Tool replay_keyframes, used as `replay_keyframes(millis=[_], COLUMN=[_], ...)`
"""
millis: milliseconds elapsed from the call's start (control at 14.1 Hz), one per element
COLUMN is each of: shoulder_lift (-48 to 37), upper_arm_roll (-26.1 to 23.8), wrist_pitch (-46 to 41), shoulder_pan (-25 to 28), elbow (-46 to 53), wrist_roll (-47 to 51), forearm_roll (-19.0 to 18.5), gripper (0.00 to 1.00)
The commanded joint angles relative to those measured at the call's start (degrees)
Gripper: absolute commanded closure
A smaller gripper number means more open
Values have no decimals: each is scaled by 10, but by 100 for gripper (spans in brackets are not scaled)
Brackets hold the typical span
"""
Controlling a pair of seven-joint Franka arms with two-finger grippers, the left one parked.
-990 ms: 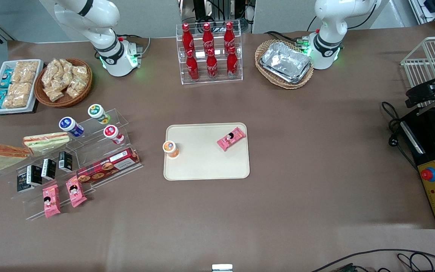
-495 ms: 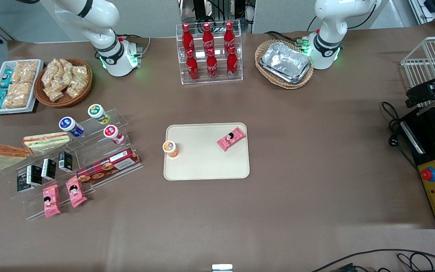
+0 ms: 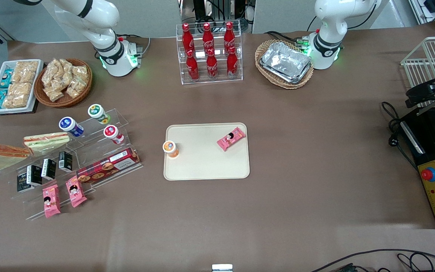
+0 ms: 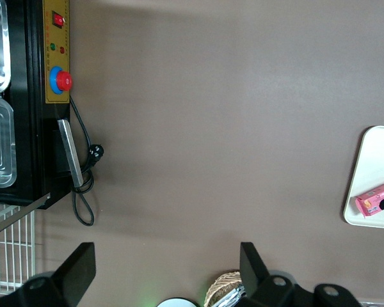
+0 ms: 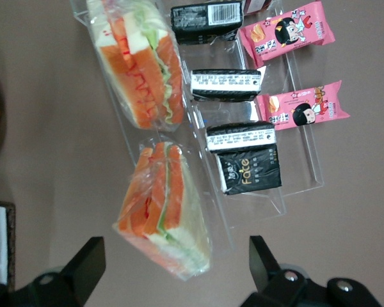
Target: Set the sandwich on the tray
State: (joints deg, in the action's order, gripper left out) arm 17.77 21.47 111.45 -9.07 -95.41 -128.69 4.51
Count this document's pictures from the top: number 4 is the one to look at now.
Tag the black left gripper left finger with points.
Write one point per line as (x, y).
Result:
(76, 272)

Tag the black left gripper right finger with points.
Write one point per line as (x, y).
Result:
(256, 275)

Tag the beige plastic tray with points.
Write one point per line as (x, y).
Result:
(377, 153)

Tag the black sealing machine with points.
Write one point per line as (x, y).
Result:
(35, 144)

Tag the silver flat metal strip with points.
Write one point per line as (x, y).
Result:
(19, 215)

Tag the red emergency button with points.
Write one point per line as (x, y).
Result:
(63, 80)

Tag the pink snack pack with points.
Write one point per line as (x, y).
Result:
(377, 199)

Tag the light wicker basket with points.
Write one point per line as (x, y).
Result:
(222, 283)

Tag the stacked foil trays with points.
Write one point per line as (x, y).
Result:
(232, 297)

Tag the red rocker switch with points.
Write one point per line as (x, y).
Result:
(59, 19)

